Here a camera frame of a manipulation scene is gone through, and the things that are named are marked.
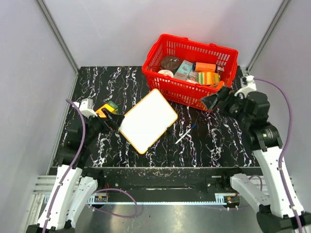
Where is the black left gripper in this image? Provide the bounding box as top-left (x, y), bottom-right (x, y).
top-left (84, 107), bottom-right (124, 145)

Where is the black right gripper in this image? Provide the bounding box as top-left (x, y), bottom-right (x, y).
top-left (200, 85), bottom-right (251, 125)

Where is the white board yellow frame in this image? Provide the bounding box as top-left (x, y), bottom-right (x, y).
top-left (119, 89), bottom-right (178, 154)

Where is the white marker blue cap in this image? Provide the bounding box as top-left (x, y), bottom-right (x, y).
top-left (175, 123), bottom-right (196, 144)

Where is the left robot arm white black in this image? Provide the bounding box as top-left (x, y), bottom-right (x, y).
top-left (26, 104), bottom-right (124, 233)

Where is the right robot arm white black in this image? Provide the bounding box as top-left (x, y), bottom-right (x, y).
top-left (201, 86), bottom-right (311, 233)

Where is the orange green sponge pack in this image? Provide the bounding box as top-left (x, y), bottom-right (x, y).
top-left (95, 101), bottom-right (118, 118)

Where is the striped sponge pack in basket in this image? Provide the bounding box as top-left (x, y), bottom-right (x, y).
top-left (197, 71), bottom-right (221, 85)

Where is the red plastic shopping basket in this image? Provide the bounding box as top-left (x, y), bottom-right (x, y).
top-left (142, 34), bottom-right (239, 111)

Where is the orange bottle blue cap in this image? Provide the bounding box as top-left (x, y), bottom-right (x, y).
top-left (192, 62), bottom-right (217, 72)

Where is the teal white small box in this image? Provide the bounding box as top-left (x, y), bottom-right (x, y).
top-left (174, 60), bottom-right (193, 81)

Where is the pink white round item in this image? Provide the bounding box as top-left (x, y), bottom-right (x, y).
top-left (158, 69), bottom-right (174, 78)

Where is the brown round chocolate item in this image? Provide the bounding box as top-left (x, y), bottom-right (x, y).
top-left (160, 56), bottom-right (181, 72)

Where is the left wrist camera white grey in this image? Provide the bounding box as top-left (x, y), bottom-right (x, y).
top-left (79, 98), bottom-right (97, 118)

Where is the wrist camera white grey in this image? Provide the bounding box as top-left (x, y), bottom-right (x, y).
top-left (79, 98), bottom-right (97, 118)
top-left (234, 75), bottom-right (257, 99)

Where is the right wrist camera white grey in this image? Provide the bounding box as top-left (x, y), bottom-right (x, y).
top-left (234, 75), bottom-right (257, 99)

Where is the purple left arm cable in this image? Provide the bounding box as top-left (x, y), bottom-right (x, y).
top-left (42, 98), bottom-right (86, 230)

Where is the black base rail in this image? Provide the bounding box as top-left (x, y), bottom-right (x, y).
top-left (82, 166), bottom-right (264, 202)

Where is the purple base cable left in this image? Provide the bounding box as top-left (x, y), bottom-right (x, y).
top-left (88, 188), bottom-right (138, 218)

